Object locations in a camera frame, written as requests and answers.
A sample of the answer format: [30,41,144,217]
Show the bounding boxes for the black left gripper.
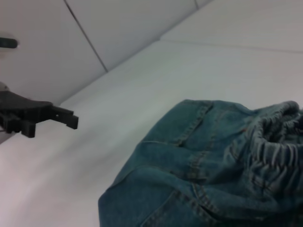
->
[0,91,79,138]

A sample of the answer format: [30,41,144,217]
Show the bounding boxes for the blue denim shorts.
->
[98,99,303,227]

